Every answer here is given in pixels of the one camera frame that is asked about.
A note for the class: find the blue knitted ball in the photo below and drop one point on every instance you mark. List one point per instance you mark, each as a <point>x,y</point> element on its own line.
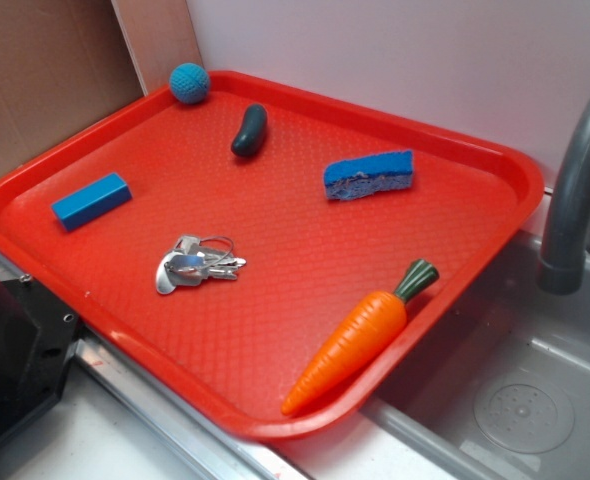
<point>189,83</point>

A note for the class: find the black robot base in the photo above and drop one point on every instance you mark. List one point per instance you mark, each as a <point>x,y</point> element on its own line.
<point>37,336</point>

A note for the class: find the brown cardboard panel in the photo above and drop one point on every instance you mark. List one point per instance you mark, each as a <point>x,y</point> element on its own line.
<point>65,65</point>

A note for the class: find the red plastic tray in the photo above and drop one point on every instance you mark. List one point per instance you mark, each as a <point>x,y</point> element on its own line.
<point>233,349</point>

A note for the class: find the blue sponge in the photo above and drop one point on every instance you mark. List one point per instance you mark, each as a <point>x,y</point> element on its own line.
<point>367,175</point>

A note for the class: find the dark green toy pickle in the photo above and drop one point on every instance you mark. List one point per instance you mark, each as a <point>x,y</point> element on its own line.
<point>252,132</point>

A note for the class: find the silver key bunch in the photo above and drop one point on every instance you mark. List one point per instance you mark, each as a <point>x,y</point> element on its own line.
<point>193,260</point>

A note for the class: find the orange toy carrot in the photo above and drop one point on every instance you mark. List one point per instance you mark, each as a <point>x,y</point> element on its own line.
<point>362,335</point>

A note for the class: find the blue rectangular block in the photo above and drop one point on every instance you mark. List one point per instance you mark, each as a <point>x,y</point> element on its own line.
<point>92,201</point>

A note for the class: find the grey faucet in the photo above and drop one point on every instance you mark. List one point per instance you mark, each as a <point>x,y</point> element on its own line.
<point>566,238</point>

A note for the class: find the grey plastic sink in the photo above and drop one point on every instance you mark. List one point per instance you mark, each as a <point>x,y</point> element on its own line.
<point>499,388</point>

